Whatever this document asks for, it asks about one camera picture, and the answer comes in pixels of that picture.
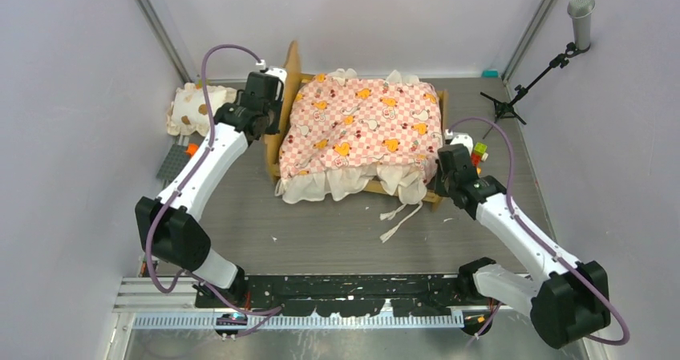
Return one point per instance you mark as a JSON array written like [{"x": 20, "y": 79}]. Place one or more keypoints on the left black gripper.
[{"x": 275, "y": 128}]

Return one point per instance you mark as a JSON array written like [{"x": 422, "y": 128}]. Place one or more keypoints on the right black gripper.
[{"x": 439, "y": 188}]

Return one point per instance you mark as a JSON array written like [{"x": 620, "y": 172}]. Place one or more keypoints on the wooden pet bed frame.
[{"x": 281, "y": 113}]

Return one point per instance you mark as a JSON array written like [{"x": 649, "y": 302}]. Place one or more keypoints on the pink checkered duck mattress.
[{"x": 361, "y": 129}]

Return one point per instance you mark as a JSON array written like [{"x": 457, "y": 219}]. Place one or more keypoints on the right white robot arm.
[{"x": 563, "y": 297}]

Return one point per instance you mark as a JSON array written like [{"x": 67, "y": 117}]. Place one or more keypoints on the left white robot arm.
[{"x": 169, "y": 224}]

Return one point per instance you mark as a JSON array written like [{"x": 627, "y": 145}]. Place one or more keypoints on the red toy block car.
[{"x": 479, "y": 155}]

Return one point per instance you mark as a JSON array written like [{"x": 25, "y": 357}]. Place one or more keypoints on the black microphone stand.
[{"x": 506, "y": 110}]

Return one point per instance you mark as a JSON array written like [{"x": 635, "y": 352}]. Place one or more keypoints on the white ruffled pillow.
[{"x": 188, "y": 113}]

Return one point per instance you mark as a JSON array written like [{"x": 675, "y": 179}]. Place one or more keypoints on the orange curved toy block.
[{"x": 191, "y": 150}]

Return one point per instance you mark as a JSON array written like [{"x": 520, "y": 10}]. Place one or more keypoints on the teal small block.
[{"x": 492, "y": 74}]

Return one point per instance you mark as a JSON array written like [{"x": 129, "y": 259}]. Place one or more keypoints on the grey building baseplate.
[{"x": 173, "y": 163}]

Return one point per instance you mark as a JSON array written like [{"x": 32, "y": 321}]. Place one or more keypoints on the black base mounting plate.
[{"x": 346, "y": 296}]

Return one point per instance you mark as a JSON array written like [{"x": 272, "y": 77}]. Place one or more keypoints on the grey microphone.
[{"x": 580, "y": 12}]

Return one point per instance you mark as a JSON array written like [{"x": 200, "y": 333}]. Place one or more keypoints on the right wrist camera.
[{"x": 459, "y": 138}]

